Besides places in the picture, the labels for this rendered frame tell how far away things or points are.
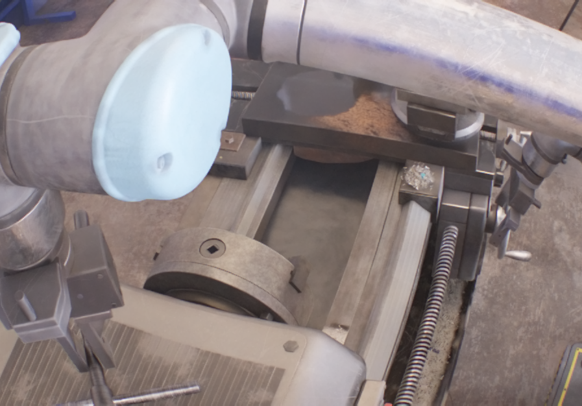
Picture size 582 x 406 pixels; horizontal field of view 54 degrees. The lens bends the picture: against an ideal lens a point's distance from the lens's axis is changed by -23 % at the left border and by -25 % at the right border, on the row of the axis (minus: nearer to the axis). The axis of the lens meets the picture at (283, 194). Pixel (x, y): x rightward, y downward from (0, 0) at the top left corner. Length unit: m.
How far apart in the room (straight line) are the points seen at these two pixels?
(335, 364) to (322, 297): 0.80
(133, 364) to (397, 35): 0.48
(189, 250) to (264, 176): 0.64
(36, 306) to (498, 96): 0.34
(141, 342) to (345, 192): 1.07
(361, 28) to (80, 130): 0.18
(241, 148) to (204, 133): 1.30
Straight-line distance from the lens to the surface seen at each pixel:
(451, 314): 1.89
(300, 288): 1.03
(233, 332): 0.76
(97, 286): 0.52
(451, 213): 1.64
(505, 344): 2.35
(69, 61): 0.35
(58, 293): 0.45
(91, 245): 0.52
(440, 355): 1.83
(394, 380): 1.78
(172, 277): 1.01
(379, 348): 1.32
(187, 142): 0.34
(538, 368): 2.32
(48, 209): 0.45
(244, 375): 0.72
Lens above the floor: 1.96
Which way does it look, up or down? 45 degrees down
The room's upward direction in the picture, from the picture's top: 7 degrees counter-clockwise
